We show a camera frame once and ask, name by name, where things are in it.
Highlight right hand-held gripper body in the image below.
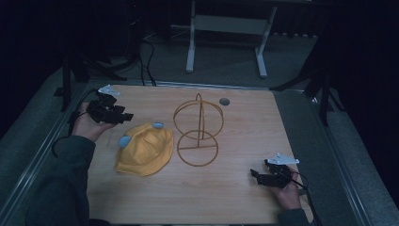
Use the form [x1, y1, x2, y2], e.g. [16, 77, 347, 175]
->
[263, 153, 301, 189]

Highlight person's left hand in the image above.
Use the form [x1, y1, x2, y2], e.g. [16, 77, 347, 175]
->
[72, 102, 118, 143]

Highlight wooden wire hat stand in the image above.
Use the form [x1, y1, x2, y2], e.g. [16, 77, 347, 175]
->
[172, 92, 225, 168]

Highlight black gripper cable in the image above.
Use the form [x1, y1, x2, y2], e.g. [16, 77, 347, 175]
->
[51, 88, 100, 158]
[290, 170, 325, 226]

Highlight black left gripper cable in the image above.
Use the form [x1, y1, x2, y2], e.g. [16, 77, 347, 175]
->
[51, 88, 100, 158]

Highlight white metal table frame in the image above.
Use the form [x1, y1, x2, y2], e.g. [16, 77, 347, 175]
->
[185, 0, 279, 79]

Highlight black floor cables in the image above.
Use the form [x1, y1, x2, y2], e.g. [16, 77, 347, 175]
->
[136, 37, 158, 88]

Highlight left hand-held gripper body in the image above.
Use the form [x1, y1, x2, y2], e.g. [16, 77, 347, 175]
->
[86, 84, 126, 124]

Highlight person's right hand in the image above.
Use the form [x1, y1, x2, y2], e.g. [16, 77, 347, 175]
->
[272, 168, 304, 211]

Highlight metal edge rail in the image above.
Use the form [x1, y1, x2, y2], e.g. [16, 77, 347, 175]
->
[309, 90, 399, 226]
[93, 79, 314, 93]
[0, 84, 90, 226]

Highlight black metal stand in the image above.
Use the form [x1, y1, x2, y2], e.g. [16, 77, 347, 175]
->
[268, 43, 346, 127]
[54, 51, 128, 113]

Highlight yellow hat with blue ears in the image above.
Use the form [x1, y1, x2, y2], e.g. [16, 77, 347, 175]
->
[114, 121, 175, 177]

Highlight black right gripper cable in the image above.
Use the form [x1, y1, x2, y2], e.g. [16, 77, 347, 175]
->
[290, 170, 325, 226]

